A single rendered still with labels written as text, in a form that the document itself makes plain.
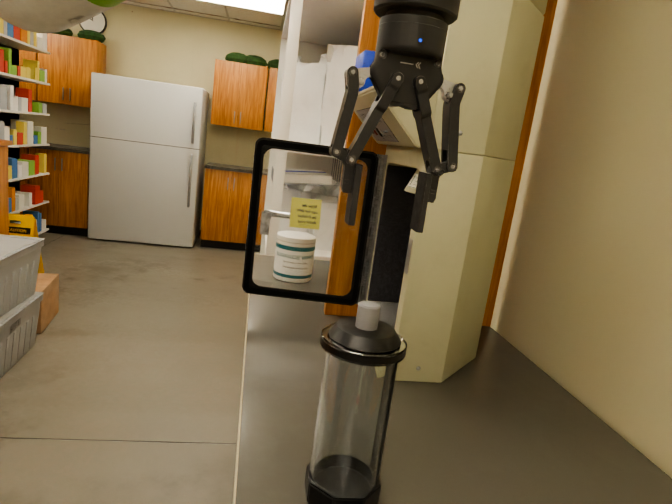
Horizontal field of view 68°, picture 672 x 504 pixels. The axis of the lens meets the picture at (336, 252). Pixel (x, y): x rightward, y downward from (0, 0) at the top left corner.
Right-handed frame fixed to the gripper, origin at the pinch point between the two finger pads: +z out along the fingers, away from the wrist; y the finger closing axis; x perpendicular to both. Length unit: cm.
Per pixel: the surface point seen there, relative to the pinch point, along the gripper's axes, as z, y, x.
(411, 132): -9.9, -11.4, -33.6
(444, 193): 0.4, -19.7, -33.7
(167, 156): 32, 119, -520
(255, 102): -40, 30, -555
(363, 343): 16.0, 1.3, 4.0
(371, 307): 12.5, 0.3, 1.3
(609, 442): 40, -51, -14
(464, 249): 10.8, -25.8, -33.7
